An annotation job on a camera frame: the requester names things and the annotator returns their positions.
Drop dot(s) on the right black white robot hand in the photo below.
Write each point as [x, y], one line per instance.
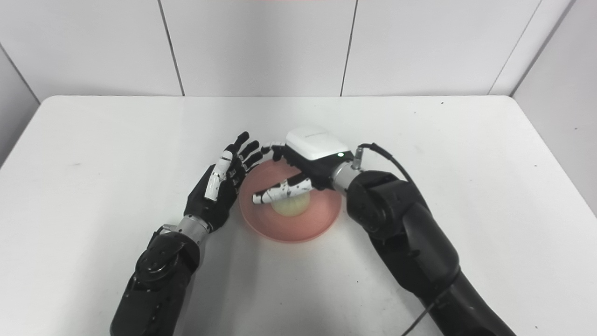
[312, 144]

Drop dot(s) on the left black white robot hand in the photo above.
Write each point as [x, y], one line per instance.
[210, 200]

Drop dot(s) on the cream steamed bun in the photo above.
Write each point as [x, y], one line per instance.
[291, 207]

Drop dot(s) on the pink round plate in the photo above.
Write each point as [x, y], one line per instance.
[322, 217]

